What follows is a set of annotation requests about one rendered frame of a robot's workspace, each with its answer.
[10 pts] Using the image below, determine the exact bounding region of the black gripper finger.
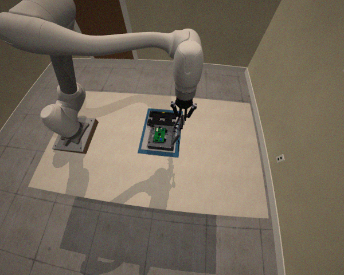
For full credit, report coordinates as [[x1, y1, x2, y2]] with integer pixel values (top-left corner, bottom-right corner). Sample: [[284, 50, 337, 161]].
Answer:
[[170, 101, 182, 125], [183, 104, 197, 125]]

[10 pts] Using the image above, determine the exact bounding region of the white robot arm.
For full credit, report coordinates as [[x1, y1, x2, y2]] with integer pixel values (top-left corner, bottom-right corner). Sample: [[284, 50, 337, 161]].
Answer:
[[0, 0, 204, 147]]

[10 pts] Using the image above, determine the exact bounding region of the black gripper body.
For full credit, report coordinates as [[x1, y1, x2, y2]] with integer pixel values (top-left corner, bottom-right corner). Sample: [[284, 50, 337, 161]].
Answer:
[[175, 97, 193, 109]]

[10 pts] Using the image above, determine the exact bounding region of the green circuit board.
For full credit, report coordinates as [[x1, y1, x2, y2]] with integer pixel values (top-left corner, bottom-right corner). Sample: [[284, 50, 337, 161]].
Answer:
[[154, 128, 166, 142]]

